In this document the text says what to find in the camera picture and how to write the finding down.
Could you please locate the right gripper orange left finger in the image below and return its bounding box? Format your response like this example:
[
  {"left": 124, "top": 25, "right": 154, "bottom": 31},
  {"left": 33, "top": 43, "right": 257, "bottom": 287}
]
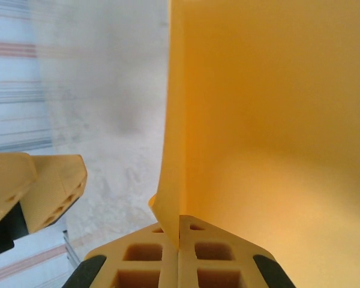
[{"left": 64, "top": 221, "right": 179, "bottom": 288}]

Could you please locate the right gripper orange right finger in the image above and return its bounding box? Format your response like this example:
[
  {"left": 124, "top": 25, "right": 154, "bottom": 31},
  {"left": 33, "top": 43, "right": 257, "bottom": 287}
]
[{"left": 178, "top": 214, "right": 296, "bottom": 288}]

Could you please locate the orange paper sheet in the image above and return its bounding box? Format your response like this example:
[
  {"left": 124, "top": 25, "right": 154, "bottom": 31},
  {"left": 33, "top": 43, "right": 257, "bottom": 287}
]
[{"left": 148, "top": 0, "right": 360, "bottom": 288}]

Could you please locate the striped cloth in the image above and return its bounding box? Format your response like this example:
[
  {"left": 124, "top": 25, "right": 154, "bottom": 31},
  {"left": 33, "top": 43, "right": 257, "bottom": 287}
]
[{"left": 0, "top": 0, "right": 79, "bottom": 288}]

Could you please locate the aluminium frame side bar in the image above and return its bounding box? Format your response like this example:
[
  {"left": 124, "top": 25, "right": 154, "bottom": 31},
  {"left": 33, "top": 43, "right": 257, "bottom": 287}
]
[{"left": 62, "top": 230, "right": 82, "bottom": 272}]

